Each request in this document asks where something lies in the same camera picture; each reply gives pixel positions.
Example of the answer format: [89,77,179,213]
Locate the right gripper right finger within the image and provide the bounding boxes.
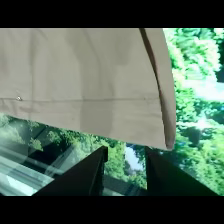
[144,146,220,197]

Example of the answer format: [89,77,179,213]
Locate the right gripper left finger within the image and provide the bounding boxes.
[32,145,109,197]

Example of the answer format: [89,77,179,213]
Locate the beige garment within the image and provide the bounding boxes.
[0,27,177,151]

